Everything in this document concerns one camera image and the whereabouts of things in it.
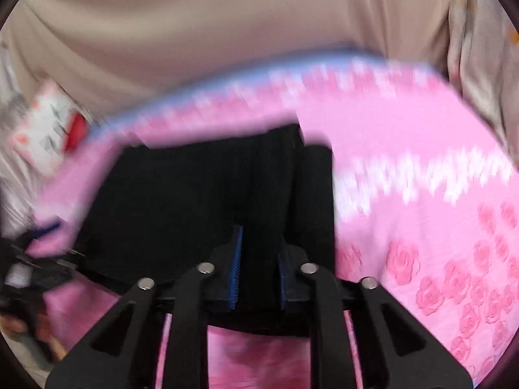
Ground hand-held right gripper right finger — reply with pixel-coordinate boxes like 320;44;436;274
277;244;475;389

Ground white satin curtain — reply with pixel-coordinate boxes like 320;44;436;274
0;32;45;231

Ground cat face pillow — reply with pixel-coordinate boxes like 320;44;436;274
9;78;89;177

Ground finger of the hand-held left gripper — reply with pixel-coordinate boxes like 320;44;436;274
32;219;63;239

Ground beige draped cloth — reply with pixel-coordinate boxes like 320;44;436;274
0;0;471;130

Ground black pants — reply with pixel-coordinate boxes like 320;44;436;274
74;123;338;339

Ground pink floral bed sheet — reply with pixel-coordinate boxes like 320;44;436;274
30;46;519;389

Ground pale floral cloth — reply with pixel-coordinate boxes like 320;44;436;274
446;0;519;155

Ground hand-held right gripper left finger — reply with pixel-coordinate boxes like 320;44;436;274
44;224;245;389

